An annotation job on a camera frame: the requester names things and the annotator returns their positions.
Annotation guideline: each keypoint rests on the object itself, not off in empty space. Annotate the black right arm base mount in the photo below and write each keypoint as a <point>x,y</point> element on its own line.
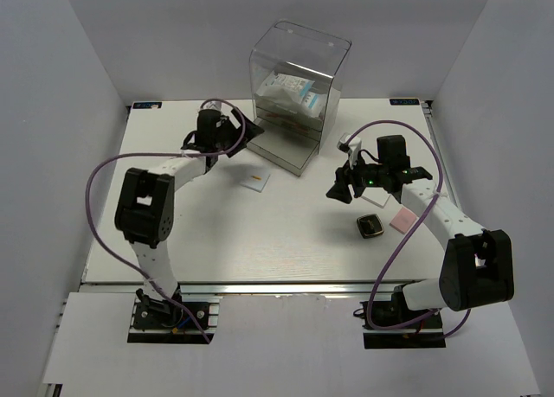
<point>392,325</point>

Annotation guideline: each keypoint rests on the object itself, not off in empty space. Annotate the clear acrylic makeup organizer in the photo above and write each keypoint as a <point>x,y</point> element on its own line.
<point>292,48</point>

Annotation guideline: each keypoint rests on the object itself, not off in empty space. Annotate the aluminium front rail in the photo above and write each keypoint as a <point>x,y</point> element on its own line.
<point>236,288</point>

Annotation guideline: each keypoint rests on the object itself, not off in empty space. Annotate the blue table corner label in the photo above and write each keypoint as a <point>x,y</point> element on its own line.
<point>146,105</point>
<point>404,101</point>

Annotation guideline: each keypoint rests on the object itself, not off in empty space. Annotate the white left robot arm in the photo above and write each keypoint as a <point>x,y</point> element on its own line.
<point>146,205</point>

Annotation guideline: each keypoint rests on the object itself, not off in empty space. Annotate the blue table corner label left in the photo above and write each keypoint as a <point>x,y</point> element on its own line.
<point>146,105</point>

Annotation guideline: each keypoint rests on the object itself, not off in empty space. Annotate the pink sticky pad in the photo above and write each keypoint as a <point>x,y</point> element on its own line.
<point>403,220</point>

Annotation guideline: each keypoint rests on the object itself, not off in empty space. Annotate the blue table corner label right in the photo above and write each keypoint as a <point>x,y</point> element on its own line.
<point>404,101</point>

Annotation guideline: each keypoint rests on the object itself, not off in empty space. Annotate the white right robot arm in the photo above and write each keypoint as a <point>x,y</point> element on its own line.
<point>477,268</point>

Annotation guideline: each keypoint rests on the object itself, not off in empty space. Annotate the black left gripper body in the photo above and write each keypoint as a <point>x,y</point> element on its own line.
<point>228,134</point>

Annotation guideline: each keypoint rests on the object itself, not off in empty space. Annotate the white pad with yellow stick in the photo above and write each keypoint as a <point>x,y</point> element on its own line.
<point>255,180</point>

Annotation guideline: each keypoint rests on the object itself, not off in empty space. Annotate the black gold compact case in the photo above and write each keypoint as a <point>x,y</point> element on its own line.
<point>370,226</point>

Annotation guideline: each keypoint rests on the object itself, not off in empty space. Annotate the white pad right yellow stick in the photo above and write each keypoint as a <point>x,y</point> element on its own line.
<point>380,200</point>

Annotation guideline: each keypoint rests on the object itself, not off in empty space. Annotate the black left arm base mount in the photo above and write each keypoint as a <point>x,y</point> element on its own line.
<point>156,321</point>

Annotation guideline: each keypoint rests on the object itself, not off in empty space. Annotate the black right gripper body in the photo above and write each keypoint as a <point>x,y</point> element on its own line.
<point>362,176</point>

